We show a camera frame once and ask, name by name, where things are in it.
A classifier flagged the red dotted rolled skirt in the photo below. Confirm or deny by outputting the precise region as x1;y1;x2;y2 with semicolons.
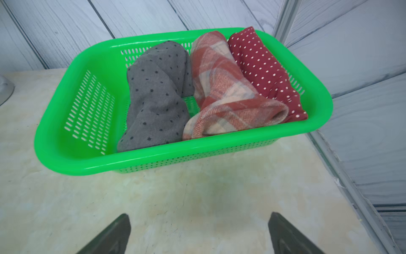
228;27;308;123

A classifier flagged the green plastic basket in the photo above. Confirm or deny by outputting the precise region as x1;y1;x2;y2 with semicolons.
34;30;333;176

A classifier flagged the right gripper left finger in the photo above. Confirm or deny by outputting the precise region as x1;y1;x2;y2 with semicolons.
77;213;131;254

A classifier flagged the silver wire glass rack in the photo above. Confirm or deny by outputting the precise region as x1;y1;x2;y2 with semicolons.
0;75;15;105

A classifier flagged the grey polka dot skirt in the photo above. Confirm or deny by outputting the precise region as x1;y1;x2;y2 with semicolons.
117;41;194;152

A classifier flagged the right aluminium frame post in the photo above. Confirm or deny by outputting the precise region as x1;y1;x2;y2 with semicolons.
273;0;302;44

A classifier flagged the brown plaid rolled skirt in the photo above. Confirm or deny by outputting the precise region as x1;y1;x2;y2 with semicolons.
182;31;288;140

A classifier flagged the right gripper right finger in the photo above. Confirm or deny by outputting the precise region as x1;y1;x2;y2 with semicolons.
268;212;324;254

